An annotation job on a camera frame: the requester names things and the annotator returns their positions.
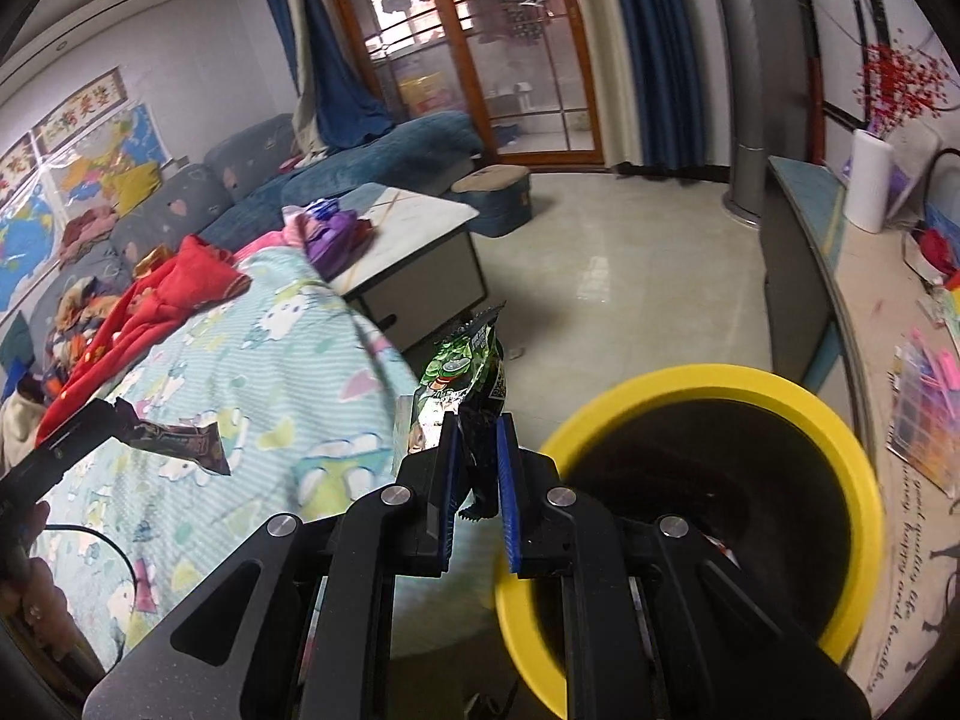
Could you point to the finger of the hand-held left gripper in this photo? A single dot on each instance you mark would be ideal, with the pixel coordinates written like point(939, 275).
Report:
point(86, 431)

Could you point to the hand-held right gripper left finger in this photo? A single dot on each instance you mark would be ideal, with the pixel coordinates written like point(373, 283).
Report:
point(448, 487)

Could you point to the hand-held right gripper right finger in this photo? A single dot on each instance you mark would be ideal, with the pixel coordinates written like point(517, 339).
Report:
point(510, 499)

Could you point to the brown snack wrapper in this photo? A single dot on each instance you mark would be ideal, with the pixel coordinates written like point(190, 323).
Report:
point(187, 439)

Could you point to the green snack bag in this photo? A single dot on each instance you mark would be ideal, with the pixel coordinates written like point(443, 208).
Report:
point(465, 367)

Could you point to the yellow rimmed bin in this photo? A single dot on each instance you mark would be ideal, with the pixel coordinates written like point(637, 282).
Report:
point(675, 390)

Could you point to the person's left hand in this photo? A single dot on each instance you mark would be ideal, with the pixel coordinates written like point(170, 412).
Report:
point(37, 600)

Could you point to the orange patterned clothes pile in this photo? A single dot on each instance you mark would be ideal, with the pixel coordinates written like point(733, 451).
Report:
point(75, 322)

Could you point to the red blanket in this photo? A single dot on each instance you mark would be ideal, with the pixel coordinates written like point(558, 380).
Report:
point(165, 292)

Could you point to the gold foil packet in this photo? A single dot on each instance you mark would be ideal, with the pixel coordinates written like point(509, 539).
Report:
point(154, 261)

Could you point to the world map poster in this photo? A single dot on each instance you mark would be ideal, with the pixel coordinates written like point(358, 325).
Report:
point(26, 255)

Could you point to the red pink clothes pile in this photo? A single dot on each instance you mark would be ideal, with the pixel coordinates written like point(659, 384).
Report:
point(86, 232)

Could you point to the white top coffee table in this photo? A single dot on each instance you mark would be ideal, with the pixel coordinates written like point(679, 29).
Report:
point(420, 225)

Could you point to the pink purple clothes pile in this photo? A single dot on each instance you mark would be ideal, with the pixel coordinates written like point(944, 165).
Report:
point(337, 240)

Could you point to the framed calligraphy embroidery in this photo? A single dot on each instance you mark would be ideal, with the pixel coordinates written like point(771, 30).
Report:
point(15, 161)
point(79, 109)

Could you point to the country map poster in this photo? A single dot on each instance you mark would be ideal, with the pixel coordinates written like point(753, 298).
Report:
point(112, 146)

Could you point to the grey round stool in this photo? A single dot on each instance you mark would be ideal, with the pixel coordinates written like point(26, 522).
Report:
point(491, 202)

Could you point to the blue heart print sofa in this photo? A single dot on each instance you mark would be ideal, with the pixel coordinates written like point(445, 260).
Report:
point(420, 146)

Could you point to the yellow cardboard box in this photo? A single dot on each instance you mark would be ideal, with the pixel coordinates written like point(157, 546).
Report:
point(424, 94)

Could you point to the dark television cabinet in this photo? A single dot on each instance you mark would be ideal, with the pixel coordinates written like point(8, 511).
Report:
point(817, 240)

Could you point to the blue and beige curtain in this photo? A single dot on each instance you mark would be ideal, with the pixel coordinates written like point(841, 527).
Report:
point(660, 52)
point(337, 90)

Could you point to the colourful craft kit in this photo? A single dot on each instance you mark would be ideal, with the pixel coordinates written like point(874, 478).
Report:
point(926, 405)

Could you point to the wooden glass sliding door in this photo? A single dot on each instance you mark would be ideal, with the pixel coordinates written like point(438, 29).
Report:
point(586, 52)

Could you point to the silver tower air conditioner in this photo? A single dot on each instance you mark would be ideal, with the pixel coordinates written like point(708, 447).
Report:
point(739, 90)

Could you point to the white cylinder vase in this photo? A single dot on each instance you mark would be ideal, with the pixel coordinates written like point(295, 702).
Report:
point(868, 180)

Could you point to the red fabric ornament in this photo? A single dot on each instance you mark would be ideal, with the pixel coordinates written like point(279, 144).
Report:
point(937, 251)

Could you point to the white purple gift bag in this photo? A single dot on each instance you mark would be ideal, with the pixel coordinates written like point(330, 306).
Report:
point(911, 172)

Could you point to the red berry branch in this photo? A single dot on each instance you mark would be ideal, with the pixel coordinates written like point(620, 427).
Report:
point(900, 79)

